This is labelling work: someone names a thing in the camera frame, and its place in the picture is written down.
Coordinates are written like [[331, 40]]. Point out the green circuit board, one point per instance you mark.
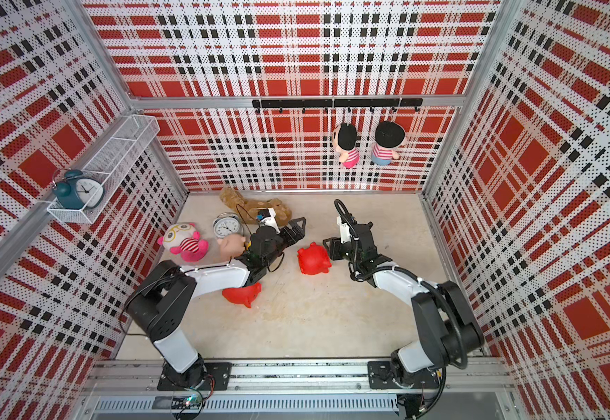
[[190, 403]]

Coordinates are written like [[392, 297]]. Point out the doll with blue pants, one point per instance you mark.
[[389, 136]]

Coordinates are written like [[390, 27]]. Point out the silver alarm clock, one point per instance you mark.
[[227, 224]]

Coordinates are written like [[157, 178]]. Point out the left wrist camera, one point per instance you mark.
[[266, 218]]

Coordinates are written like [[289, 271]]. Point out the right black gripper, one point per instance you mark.
[[336, 248]]

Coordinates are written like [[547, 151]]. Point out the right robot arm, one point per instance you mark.
[[447, 329]]

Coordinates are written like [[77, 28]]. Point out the brown plush dog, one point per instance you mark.
[[249, 208]]

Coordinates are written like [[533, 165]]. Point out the teal alarm clock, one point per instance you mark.
[[76, 191]]

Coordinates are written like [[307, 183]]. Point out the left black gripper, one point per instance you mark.
[[286, 231]]

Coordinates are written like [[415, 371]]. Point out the pink piggy bank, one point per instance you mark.
[[232, 246]]

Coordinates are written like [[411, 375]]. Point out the pink owl plush toy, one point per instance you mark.
[[184, 240]]

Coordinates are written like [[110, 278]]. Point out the red piggy bank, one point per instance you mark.
[[243, 296], [313, 260]]

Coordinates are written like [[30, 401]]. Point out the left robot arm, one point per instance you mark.
[[159, 304]]

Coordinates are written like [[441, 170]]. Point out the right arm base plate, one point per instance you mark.
[[388, 375]]

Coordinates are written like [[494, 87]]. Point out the doll with pink shirt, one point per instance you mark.
[[345, 145]]

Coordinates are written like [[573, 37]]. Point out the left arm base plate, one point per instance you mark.
[[200, 376]]

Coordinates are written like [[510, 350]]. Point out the aluminium front rail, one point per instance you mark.
[[299, 388]]

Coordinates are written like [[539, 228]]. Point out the black hook rail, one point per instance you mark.
[[305, 104]]

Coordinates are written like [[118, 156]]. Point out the white wire shelf basket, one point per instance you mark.
[[110, 165]]

